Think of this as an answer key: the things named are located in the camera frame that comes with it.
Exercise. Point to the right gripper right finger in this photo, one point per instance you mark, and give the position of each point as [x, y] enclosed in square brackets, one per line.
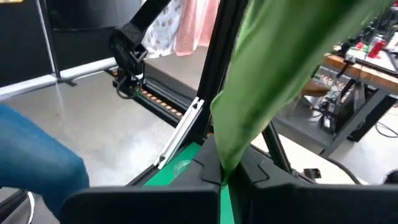
[311, 205]

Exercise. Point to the black partition panel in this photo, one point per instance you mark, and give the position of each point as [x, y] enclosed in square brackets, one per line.
[84, 43]
[21, 40]

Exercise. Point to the bright red artificial tulip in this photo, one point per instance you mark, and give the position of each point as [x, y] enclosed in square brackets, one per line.
[273, 77]

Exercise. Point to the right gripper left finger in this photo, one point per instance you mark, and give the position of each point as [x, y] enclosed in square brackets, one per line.
[155, 205]

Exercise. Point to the red bottle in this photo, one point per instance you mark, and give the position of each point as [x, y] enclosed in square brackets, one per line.
[376, 49]

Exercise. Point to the white partition base rail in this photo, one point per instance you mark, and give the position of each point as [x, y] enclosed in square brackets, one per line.
[31, 87]

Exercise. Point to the green table mat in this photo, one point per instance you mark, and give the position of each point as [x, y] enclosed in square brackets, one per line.
[161, 179]

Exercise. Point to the black equipment box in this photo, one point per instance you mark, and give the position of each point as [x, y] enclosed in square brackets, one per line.
[342, 109]

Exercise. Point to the silver frame bracket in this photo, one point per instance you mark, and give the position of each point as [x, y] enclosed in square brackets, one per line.
[180, 133]

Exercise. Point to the wooden-top workbench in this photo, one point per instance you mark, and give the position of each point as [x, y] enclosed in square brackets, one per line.
[367, 74]

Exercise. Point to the black aluminium table frame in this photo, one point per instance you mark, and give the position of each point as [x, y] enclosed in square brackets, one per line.
[217, 62]

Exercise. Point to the brown stool seat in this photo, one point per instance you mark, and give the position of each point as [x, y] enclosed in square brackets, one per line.
[315, 88]

